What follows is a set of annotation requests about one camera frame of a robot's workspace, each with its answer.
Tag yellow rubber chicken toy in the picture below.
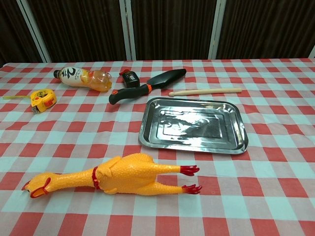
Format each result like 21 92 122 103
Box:
21 152 203 199

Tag stainless steel tray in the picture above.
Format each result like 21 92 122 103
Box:
138 96 248 155

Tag black garden trowel orange collar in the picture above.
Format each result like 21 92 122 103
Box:
108 68 187 106

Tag small black red-capped device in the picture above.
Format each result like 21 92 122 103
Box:
119 69 140 89

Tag wooden drumstick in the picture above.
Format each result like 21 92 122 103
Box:
168 88 242 96

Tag red white checkered tablecloth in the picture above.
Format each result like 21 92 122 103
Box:
0 58 315 236

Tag orange drink plastic bottle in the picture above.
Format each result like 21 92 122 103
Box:
53 66 113 92

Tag yellow tape measure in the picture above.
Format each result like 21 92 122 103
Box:
2 89 58 115

